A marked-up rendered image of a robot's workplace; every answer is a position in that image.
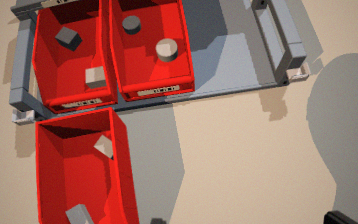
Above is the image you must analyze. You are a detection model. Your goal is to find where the grey metal disc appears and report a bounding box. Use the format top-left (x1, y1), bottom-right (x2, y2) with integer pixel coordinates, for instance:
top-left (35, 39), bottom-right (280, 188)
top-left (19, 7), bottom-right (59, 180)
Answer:
top-left (122, 16), bottom-right (141, 35)
top-left (156, 38), bottom-right (178, 62)

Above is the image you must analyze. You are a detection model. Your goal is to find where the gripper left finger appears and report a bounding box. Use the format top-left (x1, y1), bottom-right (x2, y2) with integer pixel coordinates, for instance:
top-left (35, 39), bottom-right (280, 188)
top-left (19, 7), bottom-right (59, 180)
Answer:
top-left (150, 218), bottom-right (166, 224)

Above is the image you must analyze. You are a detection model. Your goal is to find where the red open-front bin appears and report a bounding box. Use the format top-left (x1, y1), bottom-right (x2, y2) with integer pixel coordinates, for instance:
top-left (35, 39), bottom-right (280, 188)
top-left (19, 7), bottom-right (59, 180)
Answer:
top-left (36, 107), bottom-right (139, 224)
top-left (109, 0), bottom-right (195, 101)
top-left (32, 0), bottom-right (118, 113)

